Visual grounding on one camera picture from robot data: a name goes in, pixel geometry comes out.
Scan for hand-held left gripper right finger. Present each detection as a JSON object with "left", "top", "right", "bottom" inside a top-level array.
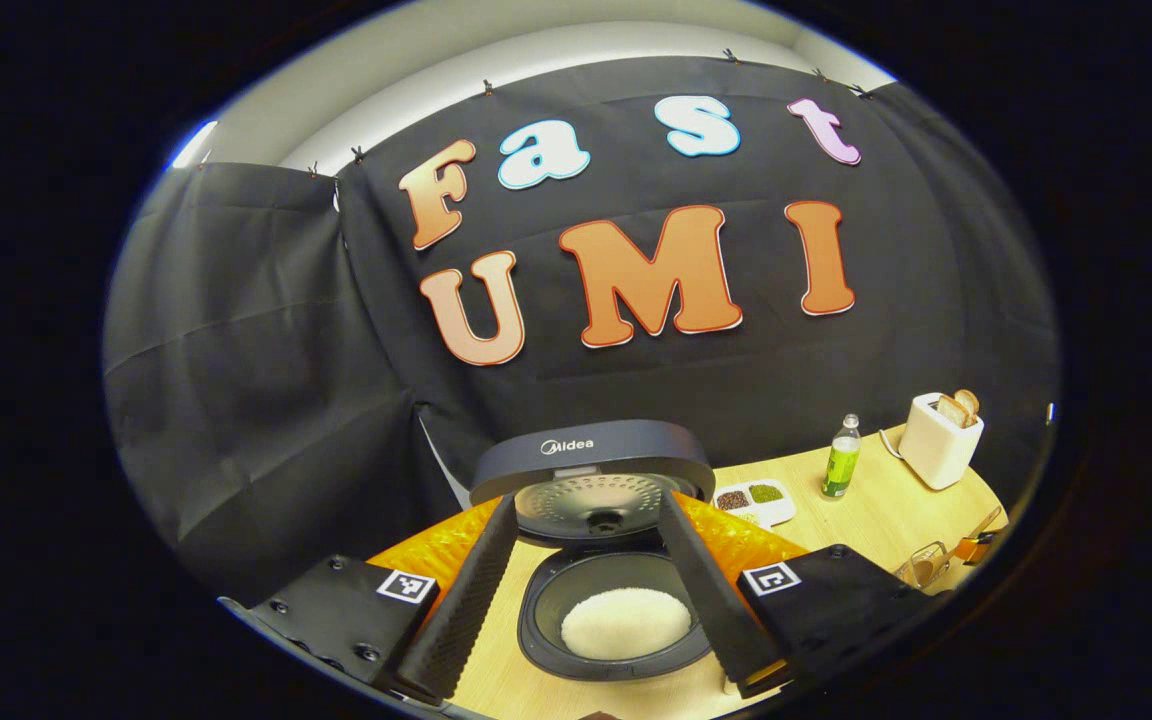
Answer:
[{"left": 656, "top": 490, "right": 952, "bottom": 699}]

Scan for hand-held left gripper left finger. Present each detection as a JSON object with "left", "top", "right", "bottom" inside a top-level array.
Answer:
[{"left": 219, "top": 493, "right": 520, "bottom": 704}]

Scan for wooden spoon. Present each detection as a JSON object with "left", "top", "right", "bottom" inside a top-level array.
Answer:
[{"left": 936, "top": 507, "right": 1004, "bottom": 566}]

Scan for metal wire chopstick holder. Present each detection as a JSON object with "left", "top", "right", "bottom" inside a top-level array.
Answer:
[{"left": 894, "top": 540, "right": 953, "bottom": 592}]

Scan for white rice mound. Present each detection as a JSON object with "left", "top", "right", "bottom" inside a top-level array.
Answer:
[{"left": 561, "top": 588, "right": 693, "bottom": 662}]

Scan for black rice cooker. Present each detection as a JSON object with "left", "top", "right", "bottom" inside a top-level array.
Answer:
[{"left": 469, "top": 420, "right": 717, "bottom": 684}]

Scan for white toaster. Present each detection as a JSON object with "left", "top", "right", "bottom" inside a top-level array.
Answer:
[{"left": 898, "top": 392, "right": 985, "bottom": 491}]

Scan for white divided dish of beans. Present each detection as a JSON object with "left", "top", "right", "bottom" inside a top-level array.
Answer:
[{"left": 713, "top": 478, "right": 797, "bottom": 529}]

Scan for toasted bread slices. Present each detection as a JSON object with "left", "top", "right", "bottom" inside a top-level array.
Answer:
[{"left": 936, "top": 389, "right": 981, "bottom": 429}]

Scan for green drink bottle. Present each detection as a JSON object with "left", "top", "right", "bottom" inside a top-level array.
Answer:
[{"left": 821, "top": 413, "right": 862, "bottom": 499}]

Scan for black backdrop cloth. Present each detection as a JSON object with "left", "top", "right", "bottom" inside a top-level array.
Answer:
[{"left": 101, "top": 55, "right": 1062, "bottom": 601}]

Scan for ceiling light panel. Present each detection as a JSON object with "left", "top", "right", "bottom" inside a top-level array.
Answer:
[{"left": 169, "top": 120, "right": 219, "bottom": 171}]

